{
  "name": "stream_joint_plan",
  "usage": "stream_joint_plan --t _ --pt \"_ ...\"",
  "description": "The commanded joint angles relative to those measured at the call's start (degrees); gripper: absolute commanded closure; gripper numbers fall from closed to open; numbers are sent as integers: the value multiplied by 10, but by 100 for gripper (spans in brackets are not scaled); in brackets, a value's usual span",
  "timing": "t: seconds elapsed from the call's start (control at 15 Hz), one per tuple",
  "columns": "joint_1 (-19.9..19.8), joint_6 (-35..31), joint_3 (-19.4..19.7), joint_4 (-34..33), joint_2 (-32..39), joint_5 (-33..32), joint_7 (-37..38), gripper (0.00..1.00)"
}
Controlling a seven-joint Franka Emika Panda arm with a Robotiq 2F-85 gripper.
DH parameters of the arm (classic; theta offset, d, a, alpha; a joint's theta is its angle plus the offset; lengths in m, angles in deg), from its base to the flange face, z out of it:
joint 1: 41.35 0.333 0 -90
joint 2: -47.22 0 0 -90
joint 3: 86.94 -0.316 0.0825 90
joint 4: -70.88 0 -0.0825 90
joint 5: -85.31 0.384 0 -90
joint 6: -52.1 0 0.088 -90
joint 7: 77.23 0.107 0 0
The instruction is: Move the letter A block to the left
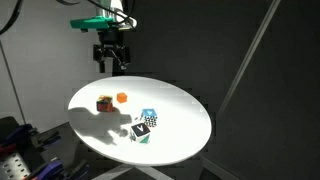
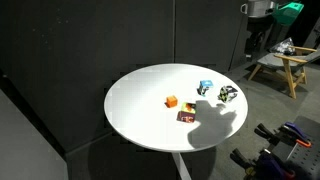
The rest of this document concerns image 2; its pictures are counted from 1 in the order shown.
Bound wooden armchair grey seat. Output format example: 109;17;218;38
247;46;320;100

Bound shiny plastic bag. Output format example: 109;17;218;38
269;36;298;56

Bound blue topped picture block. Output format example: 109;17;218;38
197;79;215;98

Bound small orange cube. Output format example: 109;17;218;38
165;95;179;109

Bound black white letter A block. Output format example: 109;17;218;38
217;85;239;103

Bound white table leg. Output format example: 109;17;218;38
171;152;193;180

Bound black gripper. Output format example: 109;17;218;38
245;15;269;61

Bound purple clamp orange tips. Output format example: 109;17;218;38
254;121;313;150
229;147;298;180

